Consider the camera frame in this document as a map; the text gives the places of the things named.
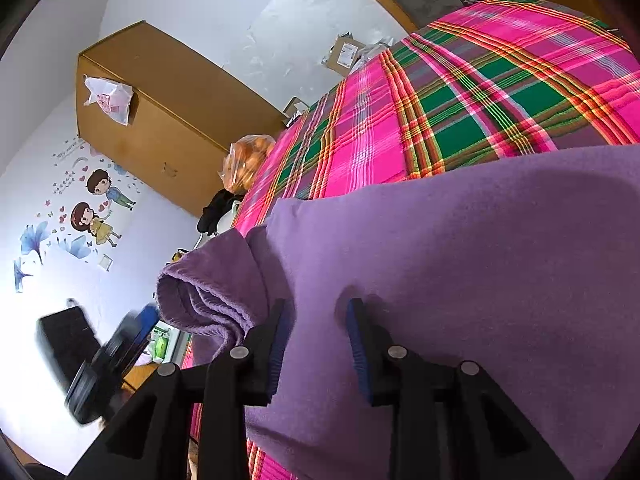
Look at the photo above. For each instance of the white cardboard box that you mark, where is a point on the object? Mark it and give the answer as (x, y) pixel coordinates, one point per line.
(295, 110)

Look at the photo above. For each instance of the grey plastic parcel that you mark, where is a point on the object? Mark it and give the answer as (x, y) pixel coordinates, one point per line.
(375, 49)

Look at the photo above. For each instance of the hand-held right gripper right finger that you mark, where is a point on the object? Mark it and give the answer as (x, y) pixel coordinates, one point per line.
(357, 350)

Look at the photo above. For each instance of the cartoon wall sticker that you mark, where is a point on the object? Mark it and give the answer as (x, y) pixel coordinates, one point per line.
(90, 220)

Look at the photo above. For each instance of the black cloth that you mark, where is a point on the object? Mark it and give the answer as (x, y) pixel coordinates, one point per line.
(217, 210)

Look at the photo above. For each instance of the bag of oranges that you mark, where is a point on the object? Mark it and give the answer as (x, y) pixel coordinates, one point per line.
(247, 160)

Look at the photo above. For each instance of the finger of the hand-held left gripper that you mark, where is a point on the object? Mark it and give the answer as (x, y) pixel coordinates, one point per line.
(147, 320)

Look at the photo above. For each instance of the brown cardboard box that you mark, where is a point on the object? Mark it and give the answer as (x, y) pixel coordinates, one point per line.
(342, 52)

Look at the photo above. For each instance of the yellow paper bag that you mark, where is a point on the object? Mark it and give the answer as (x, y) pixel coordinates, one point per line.
(178, 256)

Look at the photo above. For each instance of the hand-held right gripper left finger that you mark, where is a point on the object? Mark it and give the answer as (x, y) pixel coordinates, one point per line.
(280, 350)

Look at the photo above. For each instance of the wooden wardrobe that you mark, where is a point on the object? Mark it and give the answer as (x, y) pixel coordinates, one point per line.
(165, 125)

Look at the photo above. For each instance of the white pink plastic bag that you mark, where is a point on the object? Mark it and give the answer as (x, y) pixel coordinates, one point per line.
(112, 100)

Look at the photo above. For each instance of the pink green plaid blanket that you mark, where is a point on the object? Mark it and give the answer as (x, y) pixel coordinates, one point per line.
(370, 135)

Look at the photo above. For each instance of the purple pants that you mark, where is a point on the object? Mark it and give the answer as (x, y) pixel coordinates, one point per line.
(450, 260)

